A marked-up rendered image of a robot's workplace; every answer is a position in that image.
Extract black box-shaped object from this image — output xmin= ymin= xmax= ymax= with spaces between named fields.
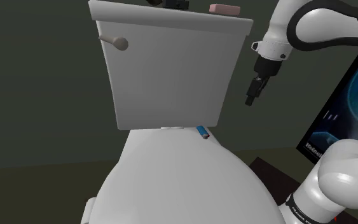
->
xmin=163 ymin=0 xmax=189 ymax=10

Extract white toilet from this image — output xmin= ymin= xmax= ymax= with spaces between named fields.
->
xmin=79 ymin=0 xmax=286 ymax=224

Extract dark blue wall poster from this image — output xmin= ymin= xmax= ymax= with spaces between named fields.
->
xmin=296 ymin=45 xmax=358 ymax=165

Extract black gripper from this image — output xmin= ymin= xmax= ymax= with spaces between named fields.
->
xmin=245 ymin=55 xmax=283 ymax=107

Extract blue cylinder with red tip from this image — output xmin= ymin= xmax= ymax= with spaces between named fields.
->
xmin=196 ymin=125 xmax=210 ymax=140

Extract pink rectangular block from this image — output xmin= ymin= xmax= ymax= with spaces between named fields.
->
xmin=209 ymin=3 xmax=241 ymax=17

